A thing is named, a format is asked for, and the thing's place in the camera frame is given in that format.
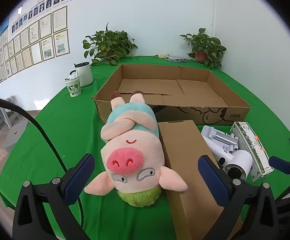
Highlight small brown cardboard box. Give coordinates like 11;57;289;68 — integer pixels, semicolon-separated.
157;120;243;240

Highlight potted plant in red pot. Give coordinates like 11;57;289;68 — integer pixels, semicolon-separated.
179;28;227;70

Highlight white electric kettle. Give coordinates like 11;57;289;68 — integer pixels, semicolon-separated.
69;62;94;87

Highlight tissue packets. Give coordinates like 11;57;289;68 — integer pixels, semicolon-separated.
165;56;188;63

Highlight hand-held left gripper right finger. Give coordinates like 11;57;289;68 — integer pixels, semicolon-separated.
197;155;281;240

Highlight pink plush pig toy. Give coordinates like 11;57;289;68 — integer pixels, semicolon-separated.
84;91;188;208

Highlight green tablecloth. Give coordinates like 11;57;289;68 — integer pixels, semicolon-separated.
0;55;290;240

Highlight leaf print mug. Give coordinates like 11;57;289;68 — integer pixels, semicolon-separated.
64;74;82;97

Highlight bushy potted plant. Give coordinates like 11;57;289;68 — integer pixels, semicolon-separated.
82;22;138;67

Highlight white massage gun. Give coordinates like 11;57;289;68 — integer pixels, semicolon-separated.
200;125;241;165

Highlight large cardboard box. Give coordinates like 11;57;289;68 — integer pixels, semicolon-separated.
92;64;251;126

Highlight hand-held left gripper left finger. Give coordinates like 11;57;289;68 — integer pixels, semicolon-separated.
12;153;96;240

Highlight wall of framed certificates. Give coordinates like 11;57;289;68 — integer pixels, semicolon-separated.
0;5;70;85

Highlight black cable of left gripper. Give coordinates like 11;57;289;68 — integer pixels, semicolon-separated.
0;97;84;233

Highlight green and white carton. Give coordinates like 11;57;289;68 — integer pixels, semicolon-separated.
230;122;274;183

